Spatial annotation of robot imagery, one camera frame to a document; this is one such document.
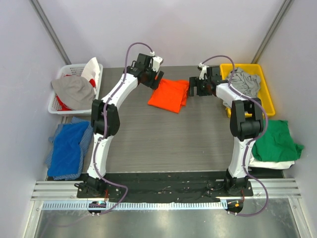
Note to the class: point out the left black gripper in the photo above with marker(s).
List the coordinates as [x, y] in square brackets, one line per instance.
[156, 80]

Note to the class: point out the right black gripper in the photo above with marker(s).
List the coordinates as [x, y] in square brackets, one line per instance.
[197, 86]

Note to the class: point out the orange t shirt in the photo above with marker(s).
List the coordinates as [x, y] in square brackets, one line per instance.
[171, 95]

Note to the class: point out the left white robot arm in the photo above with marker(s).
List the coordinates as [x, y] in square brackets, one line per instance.
[105, 117]

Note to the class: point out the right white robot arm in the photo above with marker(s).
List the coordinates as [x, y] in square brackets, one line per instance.
[246, 122]

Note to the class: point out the grey shirt in yellow bin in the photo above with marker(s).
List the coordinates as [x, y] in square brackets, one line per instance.
[245, 83]

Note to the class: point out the white cloth in basket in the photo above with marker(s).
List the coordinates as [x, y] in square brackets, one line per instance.
[92, 70]

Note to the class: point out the yellow plastic bin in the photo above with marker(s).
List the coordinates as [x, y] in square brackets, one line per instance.
[253, 69]

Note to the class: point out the beige grey shirt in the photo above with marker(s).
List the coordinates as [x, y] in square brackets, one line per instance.
[74, 91]

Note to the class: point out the red cloth in basket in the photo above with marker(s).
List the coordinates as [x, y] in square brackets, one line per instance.
[64, 107]

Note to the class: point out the blue white checkered cloth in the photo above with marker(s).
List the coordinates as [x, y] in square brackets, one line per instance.
[86, 138]

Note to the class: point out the white folded t shirt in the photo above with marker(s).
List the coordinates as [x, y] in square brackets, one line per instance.
[254, 163]

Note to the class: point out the green folded t shirt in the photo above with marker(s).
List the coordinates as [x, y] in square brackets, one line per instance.
[277, 145]

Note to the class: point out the white plastic basket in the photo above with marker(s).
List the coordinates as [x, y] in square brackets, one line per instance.
[68, 70]

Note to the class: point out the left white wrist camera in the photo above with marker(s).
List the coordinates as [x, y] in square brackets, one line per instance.
[156, 61]

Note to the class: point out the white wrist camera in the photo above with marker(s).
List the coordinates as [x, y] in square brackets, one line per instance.
[156, 61]
[203, 70]

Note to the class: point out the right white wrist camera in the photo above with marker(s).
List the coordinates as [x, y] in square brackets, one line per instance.
[203, 70]

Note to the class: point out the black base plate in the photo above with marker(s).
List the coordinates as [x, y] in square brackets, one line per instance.
[166, 187]

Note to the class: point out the right corner metal post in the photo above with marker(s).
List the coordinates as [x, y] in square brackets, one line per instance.
[284, 8]

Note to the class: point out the corner metal post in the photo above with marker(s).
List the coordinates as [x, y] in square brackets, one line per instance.
[284, 8]
[50, 31]

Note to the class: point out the slotted cable duct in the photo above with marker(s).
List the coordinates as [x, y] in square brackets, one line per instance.
[99, 205]

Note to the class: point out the aluminium rail frame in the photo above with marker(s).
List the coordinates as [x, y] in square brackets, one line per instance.
[274, 211]

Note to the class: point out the left corner metal post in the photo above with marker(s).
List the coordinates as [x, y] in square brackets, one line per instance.
[50, 31]

